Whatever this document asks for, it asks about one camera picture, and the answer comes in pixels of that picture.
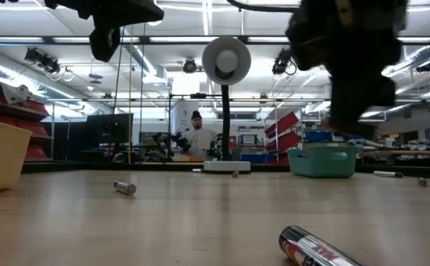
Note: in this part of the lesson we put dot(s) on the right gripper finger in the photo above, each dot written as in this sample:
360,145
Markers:
381,92
348,107

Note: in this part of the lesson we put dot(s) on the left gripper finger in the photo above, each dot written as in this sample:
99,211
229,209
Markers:
137,11

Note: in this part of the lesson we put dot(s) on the yellow plastic bin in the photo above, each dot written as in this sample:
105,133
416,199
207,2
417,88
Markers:
0,155

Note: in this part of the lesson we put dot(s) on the black background robot arm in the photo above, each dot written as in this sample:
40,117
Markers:
215,146
170,142

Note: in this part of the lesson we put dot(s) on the black overhead gantry beam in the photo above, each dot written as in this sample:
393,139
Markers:
144,40

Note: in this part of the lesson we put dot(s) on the blue storage crate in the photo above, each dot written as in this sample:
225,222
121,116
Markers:
318,136

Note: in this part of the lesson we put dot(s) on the teal plastic bin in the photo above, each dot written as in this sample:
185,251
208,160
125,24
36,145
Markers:
322,164

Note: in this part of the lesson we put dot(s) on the wooden background workbench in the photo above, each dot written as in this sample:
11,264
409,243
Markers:
403,152

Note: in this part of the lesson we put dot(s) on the red tilted bin rack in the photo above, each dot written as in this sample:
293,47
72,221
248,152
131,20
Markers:
283,125

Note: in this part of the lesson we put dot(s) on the large black screen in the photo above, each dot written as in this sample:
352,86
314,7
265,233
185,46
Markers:
108,129

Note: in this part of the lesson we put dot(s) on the red shelf rack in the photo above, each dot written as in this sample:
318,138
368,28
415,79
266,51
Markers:
34,108

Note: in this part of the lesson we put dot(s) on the white desk lamp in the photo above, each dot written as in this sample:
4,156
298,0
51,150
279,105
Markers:
226,59

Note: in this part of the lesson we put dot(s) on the white shelf device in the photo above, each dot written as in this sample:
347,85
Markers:
15,94

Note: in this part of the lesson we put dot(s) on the blue white sign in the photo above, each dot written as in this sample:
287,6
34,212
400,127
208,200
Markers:
248,139

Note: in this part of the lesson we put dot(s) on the blue floor crate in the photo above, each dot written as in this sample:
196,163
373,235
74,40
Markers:
255,158

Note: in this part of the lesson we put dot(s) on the white cylindrical tank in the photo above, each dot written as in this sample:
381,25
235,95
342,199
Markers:
183,116

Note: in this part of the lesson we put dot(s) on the person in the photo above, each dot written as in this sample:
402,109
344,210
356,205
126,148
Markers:
200,142

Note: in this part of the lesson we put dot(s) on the black gantry camera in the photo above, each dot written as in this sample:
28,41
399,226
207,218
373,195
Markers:
283,63
43,61

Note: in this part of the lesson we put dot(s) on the black overhead camera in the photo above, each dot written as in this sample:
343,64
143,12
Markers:
190,65

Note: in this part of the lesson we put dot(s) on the silver ventilation duct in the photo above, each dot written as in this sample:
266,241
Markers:
0,63

